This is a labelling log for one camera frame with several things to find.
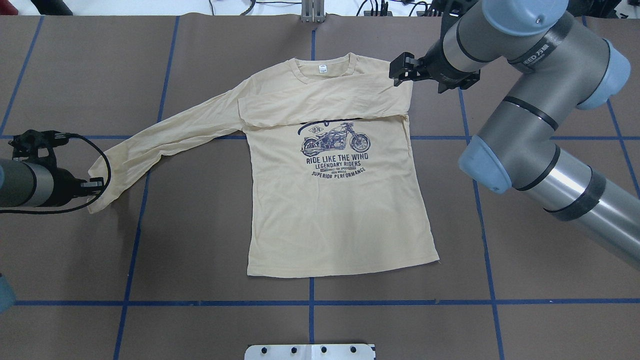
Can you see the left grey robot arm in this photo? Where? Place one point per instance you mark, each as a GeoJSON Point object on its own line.
{"type": "Point", "coordinates": [37, 189]}

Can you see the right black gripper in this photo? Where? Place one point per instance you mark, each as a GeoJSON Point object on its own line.
{"type": "Point", "coordinates": [434, 63]}

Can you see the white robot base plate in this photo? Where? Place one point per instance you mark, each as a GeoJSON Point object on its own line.
{"type": "Point", "coordinates": [335, 351]}

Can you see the beige long-sleeve printed shirt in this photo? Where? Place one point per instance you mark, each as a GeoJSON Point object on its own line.
{"type": "Point", "coordinates": [335, 189]}

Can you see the aluminium frame post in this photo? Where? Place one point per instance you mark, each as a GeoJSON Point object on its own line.
{"type": "Point", "coordinates": [313, 11]}

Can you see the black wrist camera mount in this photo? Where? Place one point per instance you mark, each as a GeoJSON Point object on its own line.
{"type": "Point", "coordinates": [37, 147]}

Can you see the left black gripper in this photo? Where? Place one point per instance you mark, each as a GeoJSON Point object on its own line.
{"type": "Point", "coordinates": [64, 183]}

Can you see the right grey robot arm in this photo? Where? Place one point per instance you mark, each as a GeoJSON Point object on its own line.
{"type": "Point", "coordinates": [564, 66]}

